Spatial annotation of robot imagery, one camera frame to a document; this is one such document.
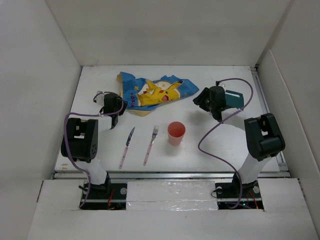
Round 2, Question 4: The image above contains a blue Pikachu cloth placemat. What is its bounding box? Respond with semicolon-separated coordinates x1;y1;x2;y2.
116;72;199;117

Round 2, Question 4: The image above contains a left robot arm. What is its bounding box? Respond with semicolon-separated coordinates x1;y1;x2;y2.
60;91;128;199

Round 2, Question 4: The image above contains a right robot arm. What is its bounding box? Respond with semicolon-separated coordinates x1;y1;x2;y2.
193;86;286;198

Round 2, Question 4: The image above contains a teal plate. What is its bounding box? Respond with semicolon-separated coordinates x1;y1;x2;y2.
225;90;245;109

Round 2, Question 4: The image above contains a pink plastic cup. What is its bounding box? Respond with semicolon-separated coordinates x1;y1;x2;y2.
167;121;186;146

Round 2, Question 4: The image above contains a white foam block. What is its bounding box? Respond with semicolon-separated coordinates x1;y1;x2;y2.
126;180;218;212

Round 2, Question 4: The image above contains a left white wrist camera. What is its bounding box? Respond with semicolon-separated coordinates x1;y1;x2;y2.
93;91;105;106

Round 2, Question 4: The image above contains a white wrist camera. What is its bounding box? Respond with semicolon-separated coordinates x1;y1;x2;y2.
93;91;105;106
215;81;226;89

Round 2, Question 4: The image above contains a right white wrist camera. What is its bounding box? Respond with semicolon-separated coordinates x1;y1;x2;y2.
215;81;226;89

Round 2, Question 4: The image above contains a pink handled knife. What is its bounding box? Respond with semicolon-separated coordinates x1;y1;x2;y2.
118;127;135;169

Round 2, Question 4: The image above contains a pink handled fork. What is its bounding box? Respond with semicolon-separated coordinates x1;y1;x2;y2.
143;125;159;166

